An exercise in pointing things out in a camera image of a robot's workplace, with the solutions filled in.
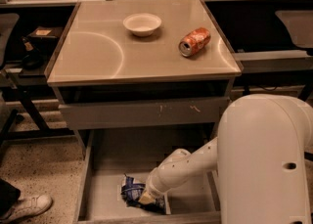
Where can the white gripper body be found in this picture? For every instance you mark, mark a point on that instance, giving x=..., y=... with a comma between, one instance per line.
x=156, y=185

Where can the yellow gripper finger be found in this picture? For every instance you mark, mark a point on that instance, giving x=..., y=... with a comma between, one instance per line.
x=146, y=198

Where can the blue chip bag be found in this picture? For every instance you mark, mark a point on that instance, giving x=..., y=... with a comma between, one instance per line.
x=132, y=190

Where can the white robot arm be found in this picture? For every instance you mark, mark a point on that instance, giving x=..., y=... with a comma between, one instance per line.
x=258, y=154

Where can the open grey middle drawer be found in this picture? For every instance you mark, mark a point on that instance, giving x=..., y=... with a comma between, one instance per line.
x=114, y=153

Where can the closed grey top drawer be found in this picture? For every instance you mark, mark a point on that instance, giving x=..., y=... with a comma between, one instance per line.
x=144, y=113

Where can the grey drawer cabinet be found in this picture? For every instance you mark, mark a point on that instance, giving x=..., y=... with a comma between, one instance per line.
x=100, y=61

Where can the white sneaker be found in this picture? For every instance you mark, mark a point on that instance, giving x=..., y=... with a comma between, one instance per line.
x=27, y=207

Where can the orange soda can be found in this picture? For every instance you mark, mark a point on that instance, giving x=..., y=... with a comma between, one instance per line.
x=194, y=41

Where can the white bowl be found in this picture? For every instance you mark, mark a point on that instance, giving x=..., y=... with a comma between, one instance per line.
x=143, y=24

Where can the black bottle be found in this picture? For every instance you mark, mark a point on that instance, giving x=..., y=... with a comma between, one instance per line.
x=33, y=59

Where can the black box with label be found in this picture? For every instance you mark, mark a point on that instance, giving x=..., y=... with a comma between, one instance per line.
x=45, y=35

